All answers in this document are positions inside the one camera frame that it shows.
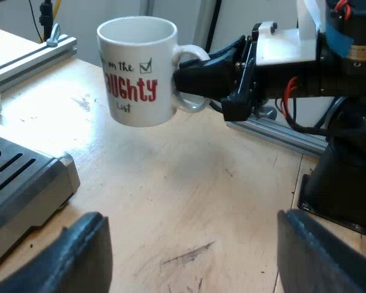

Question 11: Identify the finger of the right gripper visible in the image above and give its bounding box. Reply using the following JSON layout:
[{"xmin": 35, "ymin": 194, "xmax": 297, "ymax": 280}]
[
  {"xmin": 172, "ymin": 50, "xmax": 237, "ymax": 102},
  {"xmin": 179, "ymin": 35, "xmax": 248, "ymax": 69}
]

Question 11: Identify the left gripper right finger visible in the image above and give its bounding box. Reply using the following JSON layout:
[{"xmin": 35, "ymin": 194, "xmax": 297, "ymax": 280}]
[{"xmin": 276, "ymin": 209, "xmax": 366, "ymax": 293}]

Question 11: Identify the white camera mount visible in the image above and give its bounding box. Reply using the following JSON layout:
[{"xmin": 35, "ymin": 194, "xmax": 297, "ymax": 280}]
[{"xmin": 255, "ymin": 0, "xmax": 327, "ymax": 67}]

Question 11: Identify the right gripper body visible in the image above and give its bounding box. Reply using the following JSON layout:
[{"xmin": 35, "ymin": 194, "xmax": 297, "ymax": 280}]
[{"xmin": 220, "ymin": 23, "xmax": 325, "ymax": 121}]

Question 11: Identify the black tripod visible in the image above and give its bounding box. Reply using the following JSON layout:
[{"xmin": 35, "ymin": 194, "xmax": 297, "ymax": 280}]
[{"xmin": 38, "ymin": 0, "xmax": 54, "ymax": 41}]

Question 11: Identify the aluminium rail with wing bolt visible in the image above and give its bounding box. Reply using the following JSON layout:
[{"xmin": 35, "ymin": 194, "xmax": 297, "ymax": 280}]
[{"xmin": 0, "ymin": 23, "xmax": 78, "ymax": 93}]

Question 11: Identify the steel espresso machine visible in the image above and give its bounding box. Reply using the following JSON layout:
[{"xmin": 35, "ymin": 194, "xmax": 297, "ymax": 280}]
[{"xmin": 0, "ymin": 121, "xmax": 81, "ymax": 273}]

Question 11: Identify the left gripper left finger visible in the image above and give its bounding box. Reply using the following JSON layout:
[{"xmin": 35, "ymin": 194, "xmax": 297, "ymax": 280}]
[{"xmin": 0, "ymin": 212, "xmax": 114, "ymax": 293}]

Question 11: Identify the white mug red black print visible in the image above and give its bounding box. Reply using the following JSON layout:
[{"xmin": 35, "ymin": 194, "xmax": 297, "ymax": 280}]
[{"xmin": 96, "ymin": 16, "xmax": 211, "ymax": 128}]

